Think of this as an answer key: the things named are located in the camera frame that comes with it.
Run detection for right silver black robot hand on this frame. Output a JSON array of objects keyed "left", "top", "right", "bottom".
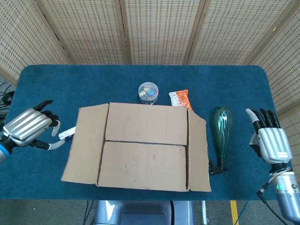
[{"left": 245, "top": 108, "right": 293, "bottom": 166}]

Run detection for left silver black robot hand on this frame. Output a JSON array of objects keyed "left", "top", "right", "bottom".
[{"left": 1, "top": 100, "right": 66, "bottom": 151}]

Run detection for brown cardboard box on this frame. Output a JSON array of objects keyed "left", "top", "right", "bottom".
[{"left": 60, "top": 102, "right": 212, "bottom": 193}]

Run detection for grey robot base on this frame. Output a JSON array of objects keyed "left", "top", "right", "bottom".
[{"left": 93, "top": 200, "right": 195, "bottom": 225}]

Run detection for white blue wrap roll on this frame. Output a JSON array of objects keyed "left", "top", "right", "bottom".
[{"left": 58, "top": 126, "right": 77, "bottom": 141}]

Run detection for green glass vase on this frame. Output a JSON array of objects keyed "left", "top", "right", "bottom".
[{"left": 212, "top": 106, "right": 234, "bottom": 165}]

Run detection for blue table mat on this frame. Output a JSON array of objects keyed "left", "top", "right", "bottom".
[{"left": 0, "top": 64, "right": 297, "bottom": 201}]

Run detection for orange white snack packet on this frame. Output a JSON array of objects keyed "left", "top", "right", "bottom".
[{"left": 168, "top": 89, "right": 193, "bottom": 111}]

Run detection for clear jar of clips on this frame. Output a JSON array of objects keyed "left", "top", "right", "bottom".
[{"left": 138, "top": 82, "right": 159, "bottom": 105}]

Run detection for woven bamboo folding screen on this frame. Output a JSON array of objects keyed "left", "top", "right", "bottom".
[{"left": 0, "top": 0, "right": 300, "bottom": 169}]

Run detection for black floor cables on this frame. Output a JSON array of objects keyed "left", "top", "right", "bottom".
[{"left": 0, "top": 79, "right": 16, "bottom": 111}]

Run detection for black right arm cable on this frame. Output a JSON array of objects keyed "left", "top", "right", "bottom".
[{"left": 256, "top": 188, "right": 285, "bottom": 225}]

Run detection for blue floor cable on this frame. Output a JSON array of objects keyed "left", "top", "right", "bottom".
[{"left": 239, "top": 201, "right": 249, "bottom": 225}]

